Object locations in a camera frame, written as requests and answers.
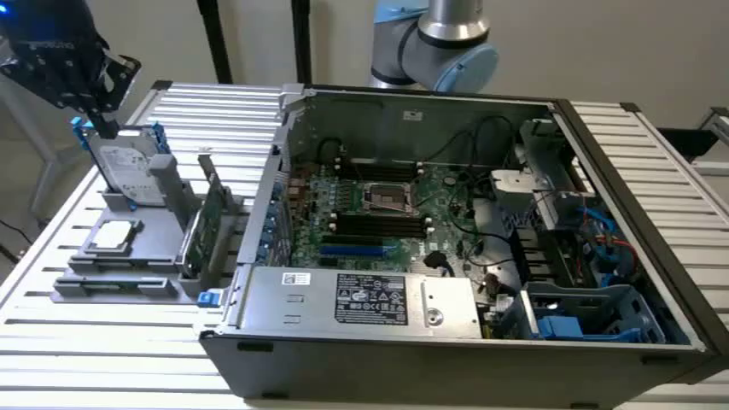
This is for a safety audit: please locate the blue-grey plastic disk bay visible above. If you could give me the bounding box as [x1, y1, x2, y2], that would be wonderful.
[510, 280, 669, 343]

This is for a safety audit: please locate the long blue expansion slot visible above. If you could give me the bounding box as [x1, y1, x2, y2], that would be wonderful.
[318, 244, 383, 258]

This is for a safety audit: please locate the green motherboard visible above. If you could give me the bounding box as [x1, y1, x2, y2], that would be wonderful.
[282, 156, 491, 275]

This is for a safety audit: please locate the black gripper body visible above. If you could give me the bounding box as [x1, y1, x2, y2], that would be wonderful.
[0, 0, 110, 79]

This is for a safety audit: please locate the red disk wire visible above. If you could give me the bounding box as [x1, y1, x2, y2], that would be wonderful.
[602, 237, 638, 275]

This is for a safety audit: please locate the grey parts rack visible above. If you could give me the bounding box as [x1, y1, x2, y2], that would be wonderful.
[51, 153, 253, 305]

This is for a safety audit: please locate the black fan shroud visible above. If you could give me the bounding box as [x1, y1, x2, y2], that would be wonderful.
[507, 225, 599, 288]

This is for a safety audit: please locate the black RAM slot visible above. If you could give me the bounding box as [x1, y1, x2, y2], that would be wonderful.
[329, 218, 431, 226]
[341, 159, 423, 167]
[341, 174, 423, 182]
[326, 229, 431, 237]
[341, 164, 423, 172]
[327, 223, 431, 231]
[329, 212, 431, 220]
[341, 169, 423, 177]

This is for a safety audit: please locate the silver metal drive cage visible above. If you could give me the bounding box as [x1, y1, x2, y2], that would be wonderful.
[487, 167, 599, 228]

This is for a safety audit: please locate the blue disk wire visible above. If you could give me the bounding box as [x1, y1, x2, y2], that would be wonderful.
[573, 206, 623, 277]

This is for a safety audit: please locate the thin black floor cable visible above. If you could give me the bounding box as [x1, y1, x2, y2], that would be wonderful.
[0, 219, 25, 265]

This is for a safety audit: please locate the long black arched wire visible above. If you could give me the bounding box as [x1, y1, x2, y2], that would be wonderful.
[447, 114, 518, 168]

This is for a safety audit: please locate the black stand pole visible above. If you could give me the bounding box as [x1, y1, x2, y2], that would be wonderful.
[195, 0, 234, 85]
[291, 0, 315, 85]

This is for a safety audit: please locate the black expansion slot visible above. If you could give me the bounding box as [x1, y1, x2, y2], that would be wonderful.
[317, 256, 395, 268]

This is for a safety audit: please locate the aluminium frame with black box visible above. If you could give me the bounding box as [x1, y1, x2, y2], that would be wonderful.
[654, 106, 729, 177]

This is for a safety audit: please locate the thick black plug cable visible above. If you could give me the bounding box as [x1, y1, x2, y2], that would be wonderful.
[425, 250, 458, 277]

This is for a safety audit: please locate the short black looped wire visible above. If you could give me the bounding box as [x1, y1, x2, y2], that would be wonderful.
[315, 136, 343, 165]

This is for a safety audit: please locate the silver power supply unit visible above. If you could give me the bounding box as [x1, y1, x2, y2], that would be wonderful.
[233, 266, 498, 340]

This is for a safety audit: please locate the silver CPU chip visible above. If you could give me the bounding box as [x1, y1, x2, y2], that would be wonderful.
[83, 220, 145, 251]

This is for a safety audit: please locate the open black PC case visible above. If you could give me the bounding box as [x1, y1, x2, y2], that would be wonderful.
[191, 82, 729, 401]

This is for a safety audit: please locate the hard disk with blue bracket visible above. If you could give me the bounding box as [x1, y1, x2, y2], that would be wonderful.
[69, 118, 170, 211]

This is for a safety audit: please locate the green graphics card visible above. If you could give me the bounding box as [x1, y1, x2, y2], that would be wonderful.
[182, 154, 235, 279]

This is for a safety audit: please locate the metal CPU socket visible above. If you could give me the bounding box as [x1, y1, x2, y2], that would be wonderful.
[357, 180, 426, 214]

